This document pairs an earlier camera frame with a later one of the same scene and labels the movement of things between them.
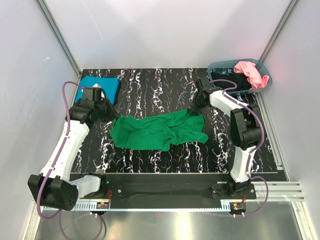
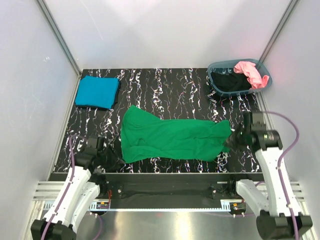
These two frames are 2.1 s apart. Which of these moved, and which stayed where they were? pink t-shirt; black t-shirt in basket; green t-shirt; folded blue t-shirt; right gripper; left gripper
Moved: left gripper; right gripper; green t-shirt
Stayed: black t-shirt in basket; folded blue t-shirt; pink t-shirt
